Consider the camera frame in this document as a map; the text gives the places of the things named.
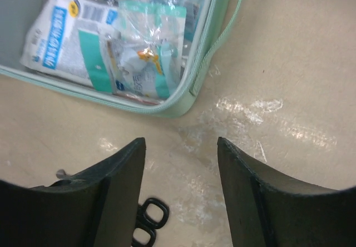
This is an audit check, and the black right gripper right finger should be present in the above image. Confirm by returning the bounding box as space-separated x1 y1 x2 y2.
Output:
217 137 355 246

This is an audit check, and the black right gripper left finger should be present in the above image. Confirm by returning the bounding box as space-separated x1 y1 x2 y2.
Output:
1 138 146 246

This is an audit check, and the white gauze dressing packet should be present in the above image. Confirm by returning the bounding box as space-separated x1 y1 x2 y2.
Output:
21 0 118 93

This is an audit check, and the clear green dotted packet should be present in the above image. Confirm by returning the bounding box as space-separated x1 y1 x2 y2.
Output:
117 0 186 77

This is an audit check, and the mint green medicine case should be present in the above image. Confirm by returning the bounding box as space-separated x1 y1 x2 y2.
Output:
1 0 233 117

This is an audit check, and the teal header clear packet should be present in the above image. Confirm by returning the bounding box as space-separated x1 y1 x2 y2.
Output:
78 29 180 100

